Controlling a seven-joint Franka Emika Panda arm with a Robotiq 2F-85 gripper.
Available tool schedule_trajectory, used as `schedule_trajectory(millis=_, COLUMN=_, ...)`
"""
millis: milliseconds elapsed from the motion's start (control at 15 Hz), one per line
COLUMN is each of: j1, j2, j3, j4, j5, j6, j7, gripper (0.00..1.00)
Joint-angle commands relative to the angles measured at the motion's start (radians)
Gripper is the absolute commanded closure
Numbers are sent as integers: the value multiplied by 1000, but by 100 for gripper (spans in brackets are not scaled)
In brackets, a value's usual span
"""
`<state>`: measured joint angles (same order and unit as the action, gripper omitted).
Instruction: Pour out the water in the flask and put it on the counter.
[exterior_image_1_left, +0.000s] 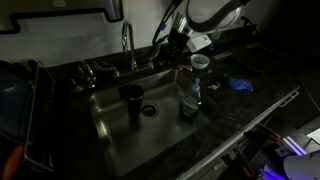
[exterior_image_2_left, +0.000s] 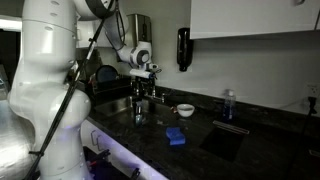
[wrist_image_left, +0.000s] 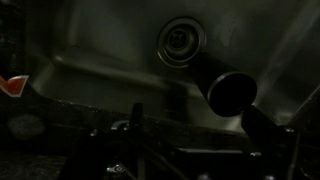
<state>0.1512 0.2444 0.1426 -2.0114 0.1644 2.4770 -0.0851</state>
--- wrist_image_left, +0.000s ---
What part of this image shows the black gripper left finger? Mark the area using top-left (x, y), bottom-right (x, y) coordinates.
top-left (111, 102), bottom-right (158, 154)

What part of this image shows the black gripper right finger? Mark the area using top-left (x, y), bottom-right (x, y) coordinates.
top-left (240, 104), bottom-right (301, 180)

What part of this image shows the black flask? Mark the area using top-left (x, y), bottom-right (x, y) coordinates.
top-left (189, 52), bottom-right (258, 118)

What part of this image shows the stainless steel sink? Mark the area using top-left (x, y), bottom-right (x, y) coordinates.
top-left (26, 0), bottom-right (320, 133)

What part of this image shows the round sink drain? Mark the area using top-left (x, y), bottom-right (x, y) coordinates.
top-left (155, 17), bottom-right (208, 70)

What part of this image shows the red white sticker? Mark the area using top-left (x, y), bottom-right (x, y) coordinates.
top-left (0, 74), bottom-right (30, 98)

